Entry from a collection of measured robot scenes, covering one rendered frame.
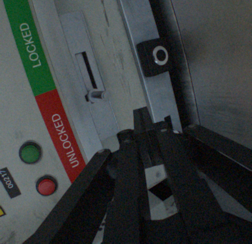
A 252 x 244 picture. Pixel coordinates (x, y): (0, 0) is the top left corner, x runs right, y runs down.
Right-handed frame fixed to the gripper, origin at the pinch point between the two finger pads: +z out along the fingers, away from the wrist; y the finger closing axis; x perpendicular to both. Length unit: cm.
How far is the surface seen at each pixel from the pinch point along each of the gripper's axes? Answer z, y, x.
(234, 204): 9.6, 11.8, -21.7
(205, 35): 14.6, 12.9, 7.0
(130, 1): 19.2, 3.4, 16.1
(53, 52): 8.9, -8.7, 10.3
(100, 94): 10.1, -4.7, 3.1
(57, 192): 9.1, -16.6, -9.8
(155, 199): 6.3, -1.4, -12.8
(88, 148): 9.0, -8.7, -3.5
